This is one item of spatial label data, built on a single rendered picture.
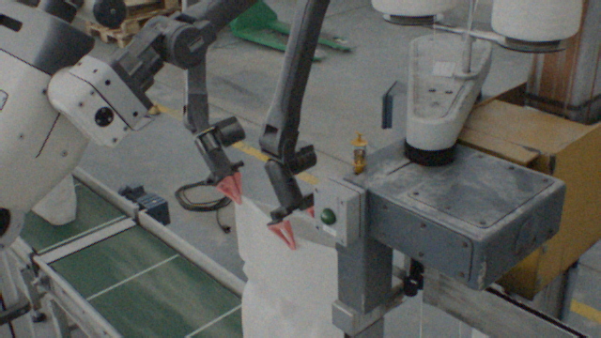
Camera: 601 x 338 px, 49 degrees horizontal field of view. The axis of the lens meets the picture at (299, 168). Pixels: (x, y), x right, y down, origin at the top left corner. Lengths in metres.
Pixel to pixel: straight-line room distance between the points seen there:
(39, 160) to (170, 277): 1.31
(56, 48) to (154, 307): 1.34
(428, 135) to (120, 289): 1.65
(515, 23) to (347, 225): 0.43
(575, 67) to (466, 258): 0.52
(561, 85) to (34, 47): 1.00
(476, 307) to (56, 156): 0.82
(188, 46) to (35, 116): 0.30
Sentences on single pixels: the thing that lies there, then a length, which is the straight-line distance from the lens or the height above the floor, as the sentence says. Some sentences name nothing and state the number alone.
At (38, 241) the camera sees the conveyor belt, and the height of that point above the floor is 0.38.
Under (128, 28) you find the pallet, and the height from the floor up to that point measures 0.21.
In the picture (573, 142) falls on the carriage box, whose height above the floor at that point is 1.34.
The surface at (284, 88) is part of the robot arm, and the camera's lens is 1.44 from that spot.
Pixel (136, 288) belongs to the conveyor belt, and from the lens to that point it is 2.52.
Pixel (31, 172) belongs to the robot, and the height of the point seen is 1.30.
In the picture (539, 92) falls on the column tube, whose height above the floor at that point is 1.36.
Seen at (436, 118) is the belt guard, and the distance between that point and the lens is 1.12.
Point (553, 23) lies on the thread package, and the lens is 1.15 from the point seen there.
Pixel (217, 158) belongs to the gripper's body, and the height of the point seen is 1.11.
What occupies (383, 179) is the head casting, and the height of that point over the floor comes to 1.34.
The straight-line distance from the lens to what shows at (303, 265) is 1.54.
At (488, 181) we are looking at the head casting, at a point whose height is 1.34.
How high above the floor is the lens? 1.86
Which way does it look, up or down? 27 degrees down
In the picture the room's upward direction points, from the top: 2 degrees counter-clockwise
